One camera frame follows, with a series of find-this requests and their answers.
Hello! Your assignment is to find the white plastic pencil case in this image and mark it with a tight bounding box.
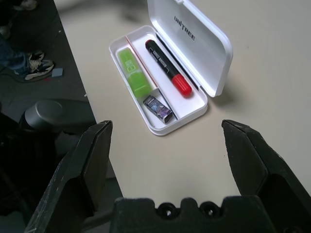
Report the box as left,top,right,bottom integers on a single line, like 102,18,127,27
108,0,234,136

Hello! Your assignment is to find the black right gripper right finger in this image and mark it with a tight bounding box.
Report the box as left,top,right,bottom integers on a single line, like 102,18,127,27
221,119,311,233

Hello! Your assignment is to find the green plastic stationery stick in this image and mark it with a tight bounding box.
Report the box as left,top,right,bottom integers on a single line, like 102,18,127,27
117,48,150,98

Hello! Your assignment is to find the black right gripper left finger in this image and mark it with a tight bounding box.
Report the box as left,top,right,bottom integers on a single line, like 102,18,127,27
24,120,114,233

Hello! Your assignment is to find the blue jeans leg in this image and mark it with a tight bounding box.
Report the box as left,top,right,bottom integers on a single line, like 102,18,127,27
0,38,28,76

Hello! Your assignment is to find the black white sneaker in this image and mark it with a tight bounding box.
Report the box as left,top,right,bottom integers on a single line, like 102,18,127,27
25,50,46,65
24,60,55,81

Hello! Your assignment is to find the black marker with red cap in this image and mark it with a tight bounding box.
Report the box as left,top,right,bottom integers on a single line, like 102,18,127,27
145,39,194,98

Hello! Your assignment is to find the white grey sneaker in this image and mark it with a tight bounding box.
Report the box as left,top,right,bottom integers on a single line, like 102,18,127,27
19,0,38,11
0,24,13,39

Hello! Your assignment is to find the small dark blue eraser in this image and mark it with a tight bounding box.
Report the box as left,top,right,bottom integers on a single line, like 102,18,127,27
142,95,173,124

